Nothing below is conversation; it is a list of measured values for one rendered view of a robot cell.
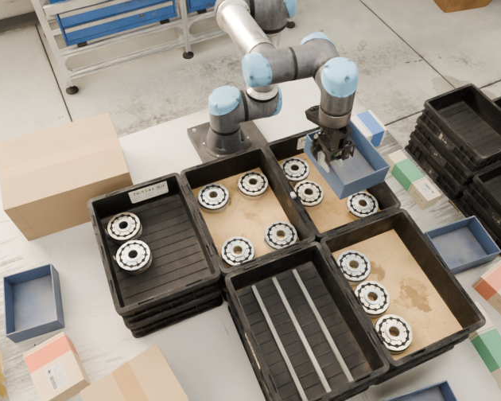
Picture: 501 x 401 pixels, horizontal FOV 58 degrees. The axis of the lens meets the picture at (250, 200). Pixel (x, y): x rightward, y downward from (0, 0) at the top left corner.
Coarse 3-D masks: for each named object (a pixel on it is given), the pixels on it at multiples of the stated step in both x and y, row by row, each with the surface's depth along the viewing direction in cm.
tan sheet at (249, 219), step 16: (192, 192) 154; (272, 192) 155; (240, 208) 151; (256, 208) 151; (272, 208) 151; (208, 224) 147; (224, 224) 147; (240, 224) 147; (256, 224) 147; (224, 240) 144; (256, 240) 144; (256, 256) 141
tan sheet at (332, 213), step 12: (300, 156) 164; (312, 168) 161; (312, 180) 158; (324, 180) 158; (324, 192) 155; (324, 204) 152; (336, 204) 152; (312, 216) 149; (324, 216) 149; (336, 216) 150; (348, 216) 150; (324, 228) 147
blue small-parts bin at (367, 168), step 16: (352, 128) 133; (368, 144) 128; (352, 160) 133; (368, 160) 132; (384, 160) 124; (336, 176) 121; (352, 176) 129; (368, 176) 121; (384, 176) 126; (336, 192) 125; (352, 192) 125
